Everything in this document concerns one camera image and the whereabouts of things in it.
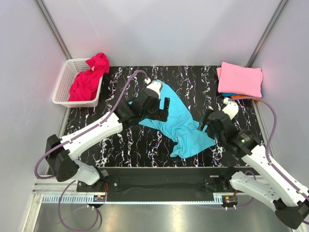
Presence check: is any cyan t shirt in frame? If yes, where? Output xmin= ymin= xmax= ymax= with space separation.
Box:
xmin=139 ymin=80 xmax=215 ymax=159

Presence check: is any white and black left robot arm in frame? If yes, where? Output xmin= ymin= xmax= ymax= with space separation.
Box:
xmin=46 ymin=88 xmax=170 ymax=191

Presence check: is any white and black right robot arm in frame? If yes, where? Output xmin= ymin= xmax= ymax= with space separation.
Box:
xmin=198 ymin=109 xmax=309 ymax=230

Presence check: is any blue folded t shirt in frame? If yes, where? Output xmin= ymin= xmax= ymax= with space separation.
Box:
xmin=222 ymin=93 xmax=236 ymax=97

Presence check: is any black marbled table mat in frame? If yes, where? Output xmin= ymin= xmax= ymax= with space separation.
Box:
xmin=47 ymin=65 xmax=278 ymax=175

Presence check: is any orange folded t shirt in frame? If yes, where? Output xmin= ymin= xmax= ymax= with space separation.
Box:
xmin=231 ymin=95 xmax=261 ymax=102

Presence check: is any pink folded t shirt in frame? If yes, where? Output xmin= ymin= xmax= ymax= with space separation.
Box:
xmin=216 ymin=62 xmax=263 ymax=98

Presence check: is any red t shirt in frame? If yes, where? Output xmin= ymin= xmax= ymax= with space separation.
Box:
xmin=68 ymin=53 xmax=110 ymax=102

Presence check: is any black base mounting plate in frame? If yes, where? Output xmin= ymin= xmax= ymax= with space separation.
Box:
xmin=77 ymin=167 xmax=234 ymax=204

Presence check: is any white plastic basket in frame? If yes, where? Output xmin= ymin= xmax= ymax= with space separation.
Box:
xmin=52 ymin=58 xmax=103 ymax=108

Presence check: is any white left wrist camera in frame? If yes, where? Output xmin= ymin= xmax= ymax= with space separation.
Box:
xmin=144 ymin=77 xmax=163 ymax=99

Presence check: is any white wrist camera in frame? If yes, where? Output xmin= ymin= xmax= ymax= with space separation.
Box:
xmin=144 ymin=77 xmax=163 ymax=99
xmin=222 ymin=98 xmax=239 ymax=120

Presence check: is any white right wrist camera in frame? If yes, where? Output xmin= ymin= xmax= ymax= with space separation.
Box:
xmin=222 ymin=98 xmax=239 ymax=120

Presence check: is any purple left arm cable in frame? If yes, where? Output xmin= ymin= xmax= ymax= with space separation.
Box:
xmin=35 ymin=70 xmax=152 ymax=179

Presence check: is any white slotted cable duct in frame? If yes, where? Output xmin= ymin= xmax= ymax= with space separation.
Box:
xmin=42 ymin=194 xmax=106 ymax=204

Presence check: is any aluminium frame rail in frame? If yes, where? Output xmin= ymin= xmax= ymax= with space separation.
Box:
xmin=31 ymin=175 xmax=79 ymax=194

